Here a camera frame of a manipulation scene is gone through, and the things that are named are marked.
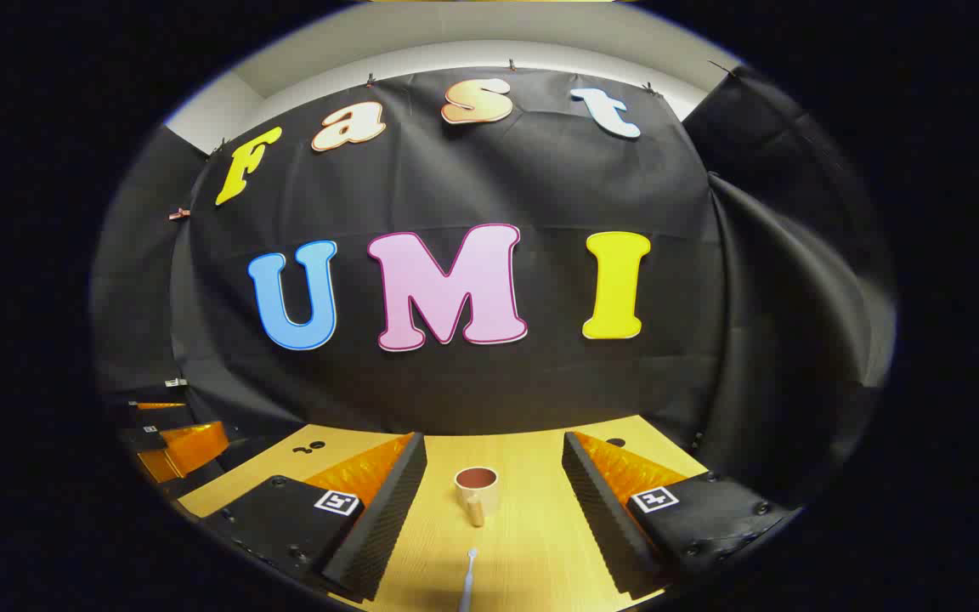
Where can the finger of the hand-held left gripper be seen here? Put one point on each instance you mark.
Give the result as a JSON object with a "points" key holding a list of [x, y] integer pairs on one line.
{"points": [[192, 446], [149, 415]]}

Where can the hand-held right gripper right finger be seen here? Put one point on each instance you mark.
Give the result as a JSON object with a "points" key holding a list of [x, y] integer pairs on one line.
{"points": [[596, 501]]}

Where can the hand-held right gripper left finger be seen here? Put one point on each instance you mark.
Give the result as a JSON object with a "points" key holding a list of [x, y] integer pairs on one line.
{"points": [[387, 501]]}

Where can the light blue toothbrush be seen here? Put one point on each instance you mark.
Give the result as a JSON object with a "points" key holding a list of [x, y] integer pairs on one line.
{"points": [[467, 582]]}

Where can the wooden desktop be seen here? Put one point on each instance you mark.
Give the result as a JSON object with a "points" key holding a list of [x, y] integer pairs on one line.
{"points": [[523, 527]]}

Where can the small orange clip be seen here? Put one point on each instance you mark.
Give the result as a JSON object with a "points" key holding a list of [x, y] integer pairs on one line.
{"points": [[179, 213]]}

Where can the black backdrop cloth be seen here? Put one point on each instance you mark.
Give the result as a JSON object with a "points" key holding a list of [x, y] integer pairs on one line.
{"points": [[540, 187]]}

